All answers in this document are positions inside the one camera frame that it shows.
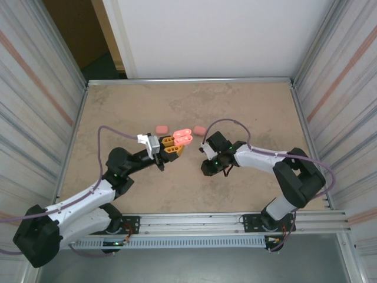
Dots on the brown wooden door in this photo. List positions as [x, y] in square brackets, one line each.
[76, 29]

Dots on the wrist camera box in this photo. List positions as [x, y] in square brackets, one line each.
[153, 146]
[218, 141]

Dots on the striped enclosure side panel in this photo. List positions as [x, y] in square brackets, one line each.
[23, 88]
[347, 88]

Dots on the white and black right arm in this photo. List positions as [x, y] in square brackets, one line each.
[297, 177]

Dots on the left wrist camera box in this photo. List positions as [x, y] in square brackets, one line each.
[153, 146]

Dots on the aluminium table frame rail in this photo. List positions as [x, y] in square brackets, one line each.
[304, 118]
[77, 118]
[188, 80]

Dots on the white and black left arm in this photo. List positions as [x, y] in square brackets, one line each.
[82, 200]

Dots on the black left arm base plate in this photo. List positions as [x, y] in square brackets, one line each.
[132, 224]

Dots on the pink earbud charging case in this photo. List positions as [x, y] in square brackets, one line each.
[161, 129]
[182, 137]
[199, 130]

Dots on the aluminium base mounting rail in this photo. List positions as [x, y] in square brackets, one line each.
[191, 224]

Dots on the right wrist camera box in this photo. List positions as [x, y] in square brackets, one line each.
[218, 141]

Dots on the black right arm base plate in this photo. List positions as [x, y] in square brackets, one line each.
[250, 222]

